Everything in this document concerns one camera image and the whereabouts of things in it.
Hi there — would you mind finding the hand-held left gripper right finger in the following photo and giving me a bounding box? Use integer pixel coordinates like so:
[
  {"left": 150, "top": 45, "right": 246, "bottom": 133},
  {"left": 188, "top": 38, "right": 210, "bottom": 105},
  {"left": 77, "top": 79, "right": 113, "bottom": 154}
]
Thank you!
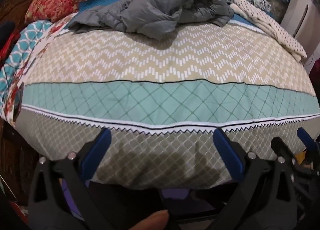
[{"left": 213, "top": 127, "right": 298, "bottom": 230}]

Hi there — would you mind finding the teal floral patchwork cloth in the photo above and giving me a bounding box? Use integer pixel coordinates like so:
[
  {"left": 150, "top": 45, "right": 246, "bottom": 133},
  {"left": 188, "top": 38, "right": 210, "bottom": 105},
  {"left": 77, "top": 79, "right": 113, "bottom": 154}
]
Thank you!
[{"left": 0, "top": 21, "right": 78, "bottom": 123}]

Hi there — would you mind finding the beige teal patterned bedspread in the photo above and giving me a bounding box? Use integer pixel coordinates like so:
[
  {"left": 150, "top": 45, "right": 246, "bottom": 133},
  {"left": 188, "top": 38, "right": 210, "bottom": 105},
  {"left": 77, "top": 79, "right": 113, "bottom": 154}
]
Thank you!
[{"left": 0, "top": 15, "right": 320, "bottom": 188}]

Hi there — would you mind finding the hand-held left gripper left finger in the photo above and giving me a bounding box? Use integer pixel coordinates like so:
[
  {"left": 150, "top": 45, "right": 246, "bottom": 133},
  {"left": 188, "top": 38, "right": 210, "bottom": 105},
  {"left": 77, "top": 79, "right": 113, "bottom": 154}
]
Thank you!
[{"left": 27, "top": 128, "right": 113, "bottom": 230}]

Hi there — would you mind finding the person's purple clothing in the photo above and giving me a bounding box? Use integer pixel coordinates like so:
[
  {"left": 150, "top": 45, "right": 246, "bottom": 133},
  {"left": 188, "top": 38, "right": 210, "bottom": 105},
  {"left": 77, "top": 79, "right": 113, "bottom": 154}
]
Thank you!
[{"left": 60, "top": 177, "right": 218, "bottom": 223}]

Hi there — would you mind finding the maroon cloth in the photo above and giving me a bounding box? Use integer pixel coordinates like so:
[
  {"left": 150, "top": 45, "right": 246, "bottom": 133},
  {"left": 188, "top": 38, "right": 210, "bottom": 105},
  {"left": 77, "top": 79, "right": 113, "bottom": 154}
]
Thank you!
[{"left": 310, "top": 60, "right": 320, "bottom": 83}]

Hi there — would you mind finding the dark wooden headboard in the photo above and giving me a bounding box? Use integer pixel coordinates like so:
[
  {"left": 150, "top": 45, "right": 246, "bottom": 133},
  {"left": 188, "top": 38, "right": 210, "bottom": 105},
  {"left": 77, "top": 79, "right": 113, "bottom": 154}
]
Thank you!
[{"left": 0, "top": 0, "right": 55, "bottom": 45}]

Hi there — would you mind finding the person's left hand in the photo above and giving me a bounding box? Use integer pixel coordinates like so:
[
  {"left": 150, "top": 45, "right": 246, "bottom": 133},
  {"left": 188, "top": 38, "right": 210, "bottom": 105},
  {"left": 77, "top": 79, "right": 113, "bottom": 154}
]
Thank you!
[{"left": 130, "top": 210, "right": 170, "bottom": 230}]

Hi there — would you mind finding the grey puffer jacket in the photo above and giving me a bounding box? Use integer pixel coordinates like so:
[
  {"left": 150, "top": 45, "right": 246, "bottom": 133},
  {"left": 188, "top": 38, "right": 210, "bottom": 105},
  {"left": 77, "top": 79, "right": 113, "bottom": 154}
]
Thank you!
[{"left": 69, "top": 0, "right": 235, "bottom": 40}]

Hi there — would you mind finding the cream dotted blanket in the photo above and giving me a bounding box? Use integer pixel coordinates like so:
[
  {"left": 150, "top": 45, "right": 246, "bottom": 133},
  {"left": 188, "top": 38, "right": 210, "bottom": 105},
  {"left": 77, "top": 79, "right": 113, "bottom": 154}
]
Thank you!
[{"left": 230, "top": 0, "right": 308, "bottom": 62}]

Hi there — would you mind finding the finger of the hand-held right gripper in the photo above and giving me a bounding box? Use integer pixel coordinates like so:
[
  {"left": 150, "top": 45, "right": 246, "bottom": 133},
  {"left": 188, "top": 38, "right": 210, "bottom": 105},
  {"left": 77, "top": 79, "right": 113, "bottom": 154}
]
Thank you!
[
  {"left": 271, "top": 136, "right": 291, "bottom": 161},
  {"left": 297, "top": 128, "right": 320, "bottom": 163}
]

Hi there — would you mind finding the white cabinet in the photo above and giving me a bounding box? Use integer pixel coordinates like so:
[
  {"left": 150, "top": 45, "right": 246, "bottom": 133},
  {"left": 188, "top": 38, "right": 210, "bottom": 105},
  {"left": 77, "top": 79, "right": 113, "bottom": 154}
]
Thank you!
[{"left": 280, "top": 0, "right": 320, "bottom": 66}]

